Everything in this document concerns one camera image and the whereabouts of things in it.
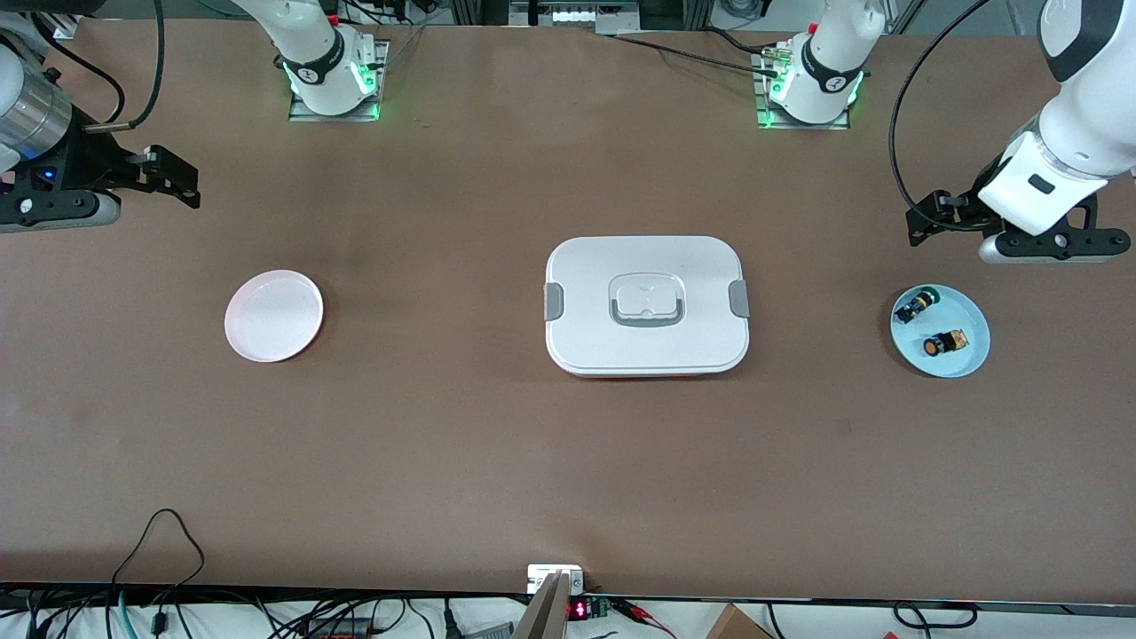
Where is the light blue round plate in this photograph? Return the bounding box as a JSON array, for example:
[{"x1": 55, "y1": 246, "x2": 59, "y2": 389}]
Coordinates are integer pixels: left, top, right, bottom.
[{"x1": 889, "y1": 283, "x2": 991, "y2": 380}]

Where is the pink round plate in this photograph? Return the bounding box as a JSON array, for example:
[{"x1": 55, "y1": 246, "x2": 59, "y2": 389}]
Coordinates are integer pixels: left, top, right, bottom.
[{"x1": 224, "y1": 269, "x2": 325, "y2": 364}]

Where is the white lidded container box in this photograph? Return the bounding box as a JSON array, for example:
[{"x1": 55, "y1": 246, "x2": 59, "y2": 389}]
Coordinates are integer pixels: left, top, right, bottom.
[{"x1": 543, "y1": 235, "x2": 752, "y2": 380}]

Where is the white power strip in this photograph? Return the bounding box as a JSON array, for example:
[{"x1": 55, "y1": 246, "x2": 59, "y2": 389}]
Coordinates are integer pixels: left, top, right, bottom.
[{"x1": 510, "y1": 0, "x2": 642, "y2": 36}]

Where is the brown cardboard box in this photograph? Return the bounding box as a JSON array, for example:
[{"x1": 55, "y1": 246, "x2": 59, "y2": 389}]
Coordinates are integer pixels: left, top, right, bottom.
[{"x1": 706, "y1": 603, "x2": 775, "y2": 639}]

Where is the red clip lead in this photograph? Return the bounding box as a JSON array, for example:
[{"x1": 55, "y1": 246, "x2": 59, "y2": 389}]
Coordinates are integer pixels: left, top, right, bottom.
[{"x1": 612, "y1": 599, "x2": 677, "y2": 639}]

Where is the grey metal bar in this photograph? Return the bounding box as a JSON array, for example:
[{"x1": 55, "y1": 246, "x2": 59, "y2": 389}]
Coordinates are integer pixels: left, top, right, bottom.
[{"x1": 513, "y1": 571, "x2": 573, "y2": 639}]

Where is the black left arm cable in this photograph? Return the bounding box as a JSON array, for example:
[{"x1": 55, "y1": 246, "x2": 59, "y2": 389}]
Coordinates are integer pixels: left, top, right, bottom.
[{"x1": 889, "y1": 0, "x2": 995, "y2": 223}]

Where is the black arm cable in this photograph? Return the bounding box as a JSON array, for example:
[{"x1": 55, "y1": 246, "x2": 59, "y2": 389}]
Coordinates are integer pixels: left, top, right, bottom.
[
  {"x1": 889, "y1": 0, "x2": 995, "y2": 223},
  {"x1": 31, "y1": 0, "x2": 167, "y2": 134}
]

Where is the green push-button switch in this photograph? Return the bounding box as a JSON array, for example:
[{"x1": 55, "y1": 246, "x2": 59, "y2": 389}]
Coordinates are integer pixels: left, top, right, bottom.
[{"x1": 895, "y1": 288, "x2": 942, "y2": 325}]

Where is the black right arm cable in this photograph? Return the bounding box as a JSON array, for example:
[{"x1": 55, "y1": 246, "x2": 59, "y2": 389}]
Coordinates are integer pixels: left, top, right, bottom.
[{"x1": 31, "y1": 0, "x2": 167, "y2": 134}]

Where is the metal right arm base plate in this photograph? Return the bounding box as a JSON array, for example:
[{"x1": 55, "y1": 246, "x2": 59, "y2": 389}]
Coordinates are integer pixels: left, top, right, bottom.
[{"x1": 288, "y1": 37, "x2": 391, "y2": 122}]

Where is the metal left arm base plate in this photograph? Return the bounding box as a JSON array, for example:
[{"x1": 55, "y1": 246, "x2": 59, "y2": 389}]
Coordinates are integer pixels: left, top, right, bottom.
[{"x1": 754, "y1": 40, "x2": 853, "y2": 131}]

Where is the thin black looped cable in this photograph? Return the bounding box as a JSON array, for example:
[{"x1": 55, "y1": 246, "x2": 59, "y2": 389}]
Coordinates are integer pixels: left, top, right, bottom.
[{"x1": 111, "y1": 508, "x2": 207, "y2": 591}]

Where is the small white mount block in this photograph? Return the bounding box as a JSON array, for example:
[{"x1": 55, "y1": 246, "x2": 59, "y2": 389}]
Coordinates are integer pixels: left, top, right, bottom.
[{"x1": 527, "y1": 564, "x2": 585, "y2": 596}]

